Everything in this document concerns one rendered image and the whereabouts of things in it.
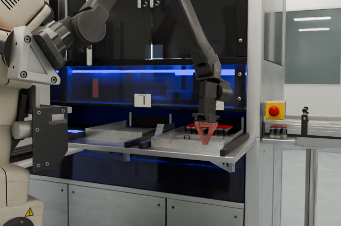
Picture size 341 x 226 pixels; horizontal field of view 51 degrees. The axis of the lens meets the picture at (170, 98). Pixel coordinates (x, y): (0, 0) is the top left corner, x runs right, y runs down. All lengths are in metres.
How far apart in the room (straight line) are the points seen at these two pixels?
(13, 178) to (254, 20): 1.06
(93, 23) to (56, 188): 1.29
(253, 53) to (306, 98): 4.62
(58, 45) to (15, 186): 0.37
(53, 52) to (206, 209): 1.07
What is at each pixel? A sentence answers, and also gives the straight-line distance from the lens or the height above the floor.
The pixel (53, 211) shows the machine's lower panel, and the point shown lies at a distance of 2.09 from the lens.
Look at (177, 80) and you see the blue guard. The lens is 1.60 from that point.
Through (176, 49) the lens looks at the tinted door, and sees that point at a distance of 1.62.
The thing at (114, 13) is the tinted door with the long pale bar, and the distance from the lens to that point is 1.78.
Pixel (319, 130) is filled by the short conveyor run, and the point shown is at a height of 0.91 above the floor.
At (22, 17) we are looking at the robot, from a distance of 0.98.
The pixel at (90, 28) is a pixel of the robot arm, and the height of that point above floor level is 1.24.
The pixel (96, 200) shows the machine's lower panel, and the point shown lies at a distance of 1.90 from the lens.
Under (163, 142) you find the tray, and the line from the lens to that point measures 1.26.
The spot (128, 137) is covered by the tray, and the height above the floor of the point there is 0.89.
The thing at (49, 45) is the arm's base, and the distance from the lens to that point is 0.81.
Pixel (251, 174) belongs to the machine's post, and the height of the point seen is 0.73.
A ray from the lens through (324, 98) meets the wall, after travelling 6.09.
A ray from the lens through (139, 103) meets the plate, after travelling 1.68.
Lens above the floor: 1.12
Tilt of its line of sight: 3 degrees down
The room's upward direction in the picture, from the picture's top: straight up
